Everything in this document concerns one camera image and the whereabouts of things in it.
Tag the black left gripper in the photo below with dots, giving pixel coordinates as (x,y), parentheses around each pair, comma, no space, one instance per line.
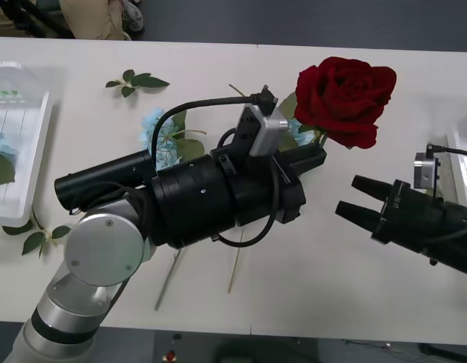
(267,189)

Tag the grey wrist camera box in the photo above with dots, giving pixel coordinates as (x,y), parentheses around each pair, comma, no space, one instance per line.
(267,132)
(426,174)

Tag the loose green leaf twig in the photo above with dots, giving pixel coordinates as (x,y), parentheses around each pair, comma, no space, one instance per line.
(144,80)
(32,242)

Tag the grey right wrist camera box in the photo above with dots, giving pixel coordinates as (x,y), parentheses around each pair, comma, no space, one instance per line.
(426,174)

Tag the black tripod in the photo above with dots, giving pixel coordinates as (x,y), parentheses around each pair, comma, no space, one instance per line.
(44,19)

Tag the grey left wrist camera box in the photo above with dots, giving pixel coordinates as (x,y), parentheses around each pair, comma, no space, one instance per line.
(267,132)

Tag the red rose with green stem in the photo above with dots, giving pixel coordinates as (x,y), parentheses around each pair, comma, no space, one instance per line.
(343,98)

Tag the silver and black left arm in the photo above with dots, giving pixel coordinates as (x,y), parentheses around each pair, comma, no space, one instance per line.
(100,246)

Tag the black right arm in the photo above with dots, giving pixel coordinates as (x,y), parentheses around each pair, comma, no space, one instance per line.
(456,227)

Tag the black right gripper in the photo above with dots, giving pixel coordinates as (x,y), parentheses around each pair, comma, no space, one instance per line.
(407,215)

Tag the person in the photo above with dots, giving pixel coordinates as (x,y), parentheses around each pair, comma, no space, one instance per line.
(93,19)

